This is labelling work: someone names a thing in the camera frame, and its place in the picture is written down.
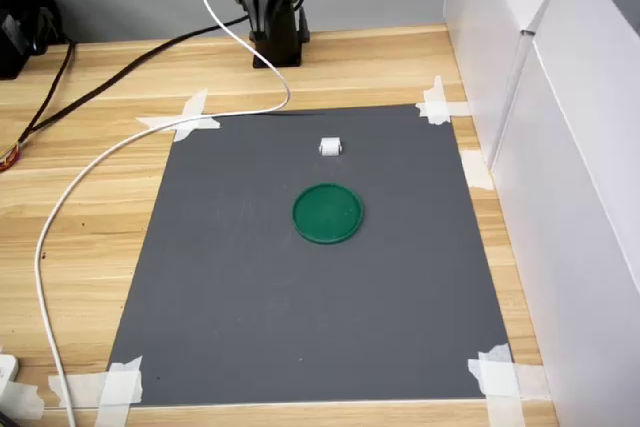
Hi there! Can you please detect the round green lid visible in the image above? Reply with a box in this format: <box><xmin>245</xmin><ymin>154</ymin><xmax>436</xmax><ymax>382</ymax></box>
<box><xmin>291</xmin><ymin>182</ymin><xmax>366</xmax><ymax>247</ymax></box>

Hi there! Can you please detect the white tape cross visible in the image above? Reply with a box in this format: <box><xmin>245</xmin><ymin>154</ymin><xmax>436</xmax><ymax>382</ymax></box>
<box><xmin>466</xmin><ymin>342</ymin><xmax>552</xmax><ymax>427</ymax></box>
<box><xmin>47</xmin><ymin>355</ymin><xmax>145</xmax><ymax>427</ymax></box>
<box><xmin>135</xmin><ymin>87</ymin><xmax>222</xmax><ymax>144</ymax></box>
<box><xmin>415</xmin><ymin>74</ymin><xmax>472</xmax><ymax>126</ymax></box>

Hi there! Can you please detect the white partition board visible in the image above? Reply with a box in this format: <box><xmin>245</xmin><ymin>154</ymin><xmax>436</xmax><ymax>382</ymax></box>
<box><xmin>486</xmin><ymin>0</ymin><xmax>640</xmax><ymax>427</ymax></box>
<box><xmin>441</xmin><ymin>0</ymin><xmax>584</xmax><ymax>171</ymax></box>

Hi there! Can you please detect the black equipment box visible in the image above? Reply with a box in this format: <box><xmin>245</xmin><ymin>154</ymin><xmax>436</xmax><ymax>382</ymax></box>
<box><xmin>0</xmin><ymin>0</ymin><xmax>69</xmax><ymax>81</ymax></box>

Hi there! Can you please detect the white tape strip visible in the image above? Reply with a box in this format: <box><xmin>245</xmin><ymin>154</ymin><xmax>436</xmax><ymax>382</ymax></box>
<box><xmin>0</xmin><ymin>380</ymin><xmax>45</xmax><ymax>421</ymax></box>
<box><xmin>459</xmin><ymin>148</ymin><xmax>495</xmax><ymax>191</ymax></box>

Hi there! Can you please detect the dark grey mat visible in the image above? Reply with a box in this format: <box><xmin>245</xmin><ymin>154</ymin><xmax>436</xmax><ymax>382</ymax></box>
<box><xmin>106</xmin><ymin>103</ymin><xmax>517</xmax><ymax>406</ymax></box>

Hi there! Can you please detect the black power cable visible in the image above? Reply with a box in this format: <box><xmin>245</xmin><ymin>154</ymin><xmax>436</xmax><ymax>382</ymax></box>
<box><xmin>29</xmin><ymin>14</ymin><xmax>254</xmax><ymax>136</ymax></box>

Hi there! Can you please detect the black braided cable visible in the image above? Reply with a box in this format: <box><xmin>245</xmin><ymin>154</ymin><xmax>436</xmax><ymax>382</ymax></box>
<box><xmin>17</xmin><ymin>40</ymin><xmax>77</xmax><ymax>148</ymax></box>

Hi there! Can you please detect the coloured wire bundle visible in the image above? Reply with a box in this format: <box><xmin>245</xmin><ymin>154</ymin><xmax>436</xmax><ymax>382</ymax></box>
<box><xmin>0</xmin><ymin>140</ymin><xmax>25</xmax><ymax>172</ymax></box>

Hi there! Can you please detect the white camera cable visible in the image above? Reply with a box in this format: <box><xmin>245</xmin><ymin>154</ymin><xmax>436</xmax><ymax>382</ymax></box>
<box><xmin>33</xmin><ymin>0</ymin><xmax>293</xmax><ymax>427</ymax></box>

